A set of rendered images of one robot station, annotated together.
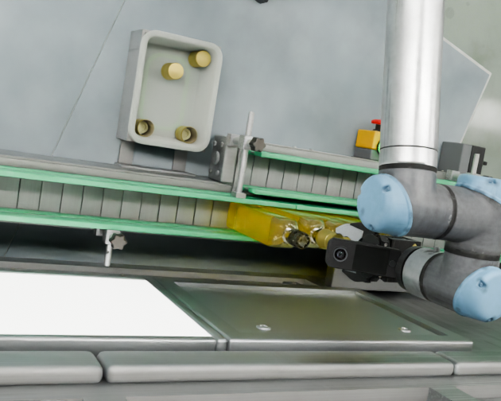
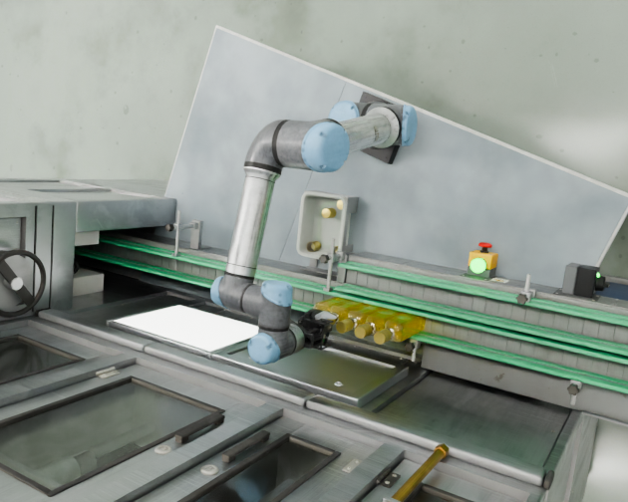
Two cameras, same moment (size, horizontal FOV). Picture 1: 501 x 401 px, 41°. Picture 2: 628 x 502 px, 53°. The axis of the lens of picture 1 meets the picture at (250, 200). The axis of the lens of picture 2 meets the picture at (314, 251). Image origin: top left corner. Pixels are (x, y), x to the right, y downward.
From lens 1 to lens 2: 1.64 m
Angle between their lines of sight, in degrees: 57
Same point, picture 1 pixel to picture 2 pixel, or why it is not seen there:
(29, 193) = not seen: hidden behind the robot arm
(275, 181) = (373, 284)
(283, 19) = (409, 172)
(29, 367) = (122, 339)
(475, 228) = (254, 310)
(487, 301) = (252, 351)
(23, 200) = not seen: hidden behind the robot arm
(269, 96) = (402, 225)
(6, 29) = not seen: hidden behind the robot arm
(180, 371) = (166, 356)
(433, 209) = (230, 296)
